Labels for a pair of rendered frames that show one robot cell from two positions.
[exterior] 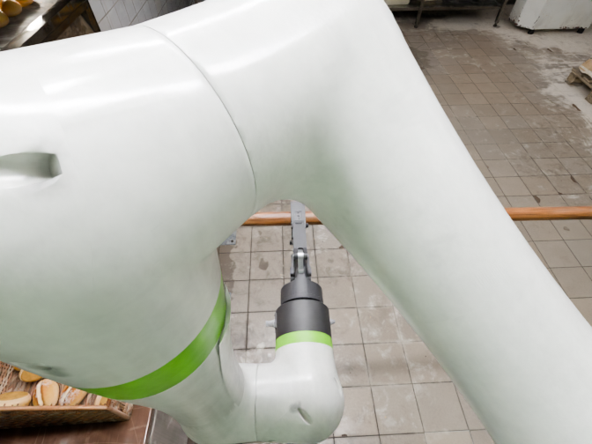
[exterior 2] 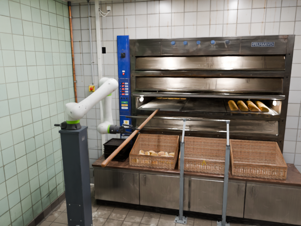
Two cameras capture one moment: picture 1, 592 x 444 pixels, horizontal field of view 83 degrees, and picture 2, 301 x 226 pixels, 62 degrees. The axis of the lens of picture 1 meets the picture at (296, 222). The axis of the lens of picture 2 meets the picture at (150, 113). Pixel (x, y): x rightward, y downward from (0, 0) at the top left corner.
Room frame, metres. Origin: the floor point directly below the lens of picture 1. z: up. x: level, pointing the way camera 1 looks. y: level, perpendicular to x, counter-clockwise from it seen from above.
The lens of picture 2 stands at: (1.23, -2.18, 1.84)
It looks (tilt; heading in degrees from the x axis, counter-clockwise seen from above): 12 degrees down; 106
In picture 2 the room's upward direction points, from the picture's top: straight up
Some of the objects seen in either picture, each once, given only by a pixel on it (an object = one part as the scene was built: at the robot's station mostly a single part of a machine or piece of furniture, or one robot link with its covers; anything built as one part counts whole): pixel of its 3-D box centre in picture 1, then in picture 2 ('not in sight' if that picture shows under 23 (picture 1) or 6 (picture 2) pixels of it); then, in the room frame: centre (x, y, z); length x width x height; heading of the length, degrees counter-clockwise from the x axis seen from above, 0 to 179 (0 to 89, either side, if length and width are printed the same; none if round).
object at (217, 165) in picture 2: not in sight; (203, 154); (1.05, 0.76, 0.72); 0.56 x 0.49 x 0.28; 3
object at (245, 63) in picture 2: not in sight; (205, 62); (1.01, 1.03, 1.80); 1.79 x 0.11 x 0.19; 3
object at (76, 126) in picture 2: not in sight; (67, 125); (-0.18, -0.15, 1.23); 0.26 x 0.15 x 0.06; 7
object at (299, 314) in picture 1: (300, 323); (113, 129); (0.23, -0.01, 1.18); 0.12 x 0.06 x 0.09; 92
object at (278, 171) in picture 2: not in sight; (255, 157); (1.63, 0.79, 0.72); 0.56 x 0.49 x 0.28; 4
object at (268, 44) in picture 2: not in sight; (205, 46); (1.01, 1.06, 1.99); 1.80 x 0.08 x 0.21; 3
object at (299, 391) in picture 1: (300, 388); (104, 128); (0.13, -0.01, 1.18); 0.14 x 0.13 x 0.11; 2
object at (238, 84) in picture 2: not in sight; (204, 84); (1.01, 1.03, 1.54); 1.79 x 0.11 x 0.19; 3
